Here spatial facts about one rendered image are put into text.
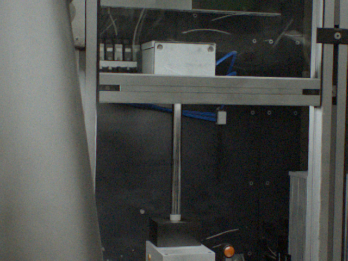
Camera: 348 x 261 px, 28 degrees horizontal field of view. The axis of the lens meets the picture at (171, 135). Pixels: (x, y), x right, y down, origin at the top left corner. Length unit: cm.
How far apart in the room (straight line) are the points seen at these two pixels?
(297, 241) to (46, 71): 119
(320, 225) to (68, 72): 96
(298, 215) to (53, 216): 117
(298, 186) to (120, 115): 40
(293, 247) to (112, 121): 46
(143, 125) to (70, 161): 126
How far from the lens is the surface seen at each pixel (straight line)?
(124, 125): 149
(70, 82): 25
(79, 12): 104
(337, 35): 117
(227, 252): 134
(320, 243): 119
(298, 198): 138
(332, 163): 118
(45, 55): 24
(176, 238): 128
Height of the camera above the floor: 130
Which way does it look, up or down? 3 degrees down
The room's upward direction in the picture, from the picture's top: 1 degrees clockwise
